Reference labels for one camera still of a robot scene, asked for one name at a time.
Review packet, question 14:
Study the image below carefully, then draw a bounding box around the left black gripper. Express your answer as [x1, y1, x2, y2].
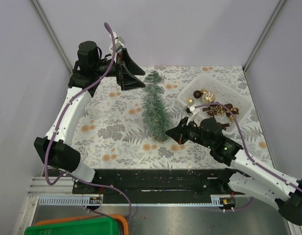
[93, 48, 146, 90]

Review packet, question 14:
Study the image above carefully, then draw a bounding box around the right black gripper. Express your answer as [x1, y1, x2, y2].
[165, 117, 213, 149]

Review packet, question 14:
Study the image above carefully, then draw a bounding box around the small frosted christmas tree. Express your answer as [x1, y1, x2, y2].
[142, 70, 172, 142]

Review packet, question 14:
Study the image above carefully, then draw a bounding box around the white plastic basket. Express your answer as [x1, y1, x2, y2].
[177, 74, 252, 134]

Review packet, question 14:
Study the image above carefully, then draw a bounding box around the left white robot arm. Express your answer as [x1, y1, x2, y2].
[34, 38, 146, 193]

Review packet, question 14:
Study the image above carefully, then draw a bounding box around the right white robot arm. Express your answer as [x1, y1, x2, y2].
[166, 118, 302, 226]

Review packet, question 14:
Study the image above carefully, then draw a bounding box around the small gold bauble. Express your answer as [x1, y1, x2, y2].
[187, 98, 194, 105]

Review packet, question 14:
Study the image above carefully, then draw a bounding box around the dark brown bauble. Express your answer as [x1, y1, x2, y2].
[193, 90, 202, 99]

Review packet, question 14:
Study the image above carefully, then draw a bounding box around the large gold striped bauble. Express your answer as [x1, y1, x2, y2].
[202, 91, 215, 103]

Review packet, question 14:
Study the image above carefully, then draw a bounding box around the green plastic bin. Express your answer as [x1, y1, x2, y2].
[24, 217, 128, 235]

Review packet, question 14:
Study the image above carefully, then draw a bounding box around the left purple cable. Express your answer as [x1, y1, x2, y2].
[44, 22, 133, 217]

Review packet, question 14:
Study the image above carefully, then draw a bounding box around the purple cable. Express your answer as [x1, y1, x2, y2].
[194, 102, 302, 212]
[44, 22, 133, 217]

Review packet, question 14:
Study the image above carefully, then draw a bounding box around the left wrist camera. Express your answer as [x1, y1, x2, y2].
[109, 37, 125, 54]

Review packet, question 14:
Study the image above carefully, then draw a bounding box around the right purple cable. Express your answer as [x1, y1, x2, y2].
[194, 102, 302, 212]

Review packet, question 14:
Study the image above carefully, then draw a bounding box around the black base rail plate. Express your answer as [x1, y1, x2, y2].
[71, 169, 232, 206]

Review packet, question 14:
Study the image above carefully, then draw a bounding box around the white slotted cable duct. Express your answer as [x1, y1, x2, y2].
[39, 196, 103, 206]

